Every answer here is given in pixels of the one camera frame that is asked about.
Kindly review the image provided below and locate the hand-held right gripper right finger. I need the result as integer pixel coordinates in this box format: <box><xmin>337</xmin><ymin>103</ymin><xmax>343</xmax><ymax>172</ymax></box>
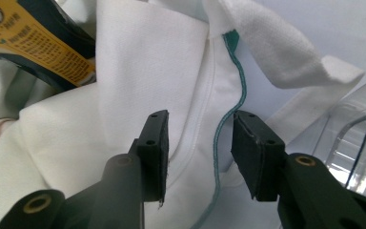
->
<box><xmin>231</xmin><ymin>110</ymin><xmax>288</xmax><ymax>202</ymax></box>

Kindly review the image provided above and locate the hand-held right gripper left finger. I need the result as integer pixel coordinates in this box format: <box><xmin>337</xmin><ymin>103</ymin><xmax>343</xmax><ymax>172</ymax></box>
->
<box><xmin>135</xmin><ymin>109</ymin><xmax>171</xmax><ymax>208</ymax></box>

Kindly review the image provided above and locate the white cloth bag teal stitching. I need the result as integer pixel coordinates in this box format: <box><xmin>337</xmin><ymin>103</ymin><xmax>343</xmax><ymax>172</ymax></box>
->
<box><xmin>0</xmin><ymin>0</ymin><xmax>366</xmax><ymax>229</ymax></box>

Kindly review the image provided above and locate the clear ribbed plastic container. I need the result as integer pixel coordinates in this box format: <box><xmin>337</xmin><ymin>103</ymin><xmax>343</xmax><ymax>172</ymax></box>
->
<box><xmin>311</xmin><ymin>73</ymin><xmax>366</xmax><ymax>203</ymax></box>

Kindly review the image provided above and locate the yellow and dark snack packet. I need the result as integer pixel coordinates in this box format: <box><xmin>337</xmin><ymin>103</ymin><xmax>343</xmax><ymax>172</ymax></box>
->
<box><xmin>0</xmin><ymin>0</ymin><xmax>97</xmax><ymax>92</ymax></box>

